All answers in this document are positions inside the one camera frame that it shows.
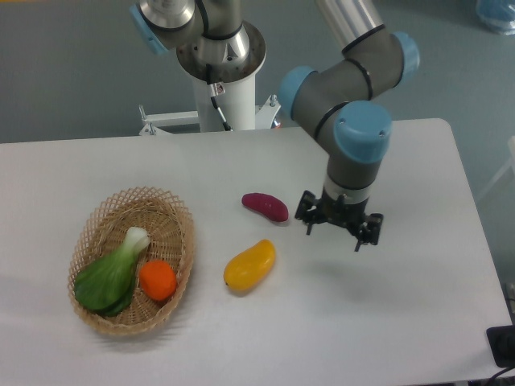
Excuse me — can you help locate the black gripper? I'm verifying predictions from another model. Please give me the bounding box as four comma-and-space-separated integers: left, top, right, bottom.
295, 189, 384, 253

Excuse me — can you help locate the orange toy fruit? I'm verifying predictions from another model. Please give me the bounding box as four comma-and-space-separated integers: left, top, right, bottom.
139, 261, 177, 302

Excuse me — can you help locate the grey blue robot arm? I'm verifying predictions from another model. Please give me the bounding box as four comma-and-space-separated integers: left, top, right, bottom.
130, 1, 419, 245

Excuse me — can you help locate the woven wicker basket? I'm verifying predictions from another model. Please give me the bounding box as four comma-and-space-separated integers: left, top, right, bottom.
68, 187, 196, 336

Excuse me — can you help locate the purple toy sweet potato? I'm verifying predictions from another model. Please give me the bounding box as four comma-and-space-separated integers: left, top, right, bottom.
241, 193, 289, 223

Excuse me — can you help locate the yellow toy mango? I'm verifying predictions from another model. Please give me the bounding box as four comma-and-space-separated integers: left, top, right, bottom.
223, 239, 276, 292

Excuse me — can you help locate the black device at edge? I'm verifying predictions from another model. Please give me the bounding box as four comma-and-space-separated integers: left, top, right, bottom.
486, 325, 514, 368

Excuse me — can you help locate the green bok choy toy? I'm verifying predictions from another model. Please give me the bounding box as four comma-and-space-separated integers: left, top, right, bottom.
73, 227, 150, 317

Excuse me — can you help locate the blue plastic bag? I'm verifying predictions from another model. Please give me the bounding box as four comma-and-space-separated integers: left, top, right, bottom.
476, 0, 514, 35

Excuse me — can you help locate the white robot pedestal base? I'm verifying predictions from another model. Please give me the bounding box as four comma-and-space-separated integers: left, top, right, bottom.
139, 22, 281, 136

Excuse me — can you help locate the black cable on pedestal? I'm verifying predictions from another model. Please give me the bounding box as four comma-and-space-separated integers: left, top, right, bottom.
205, 63, 233, 132

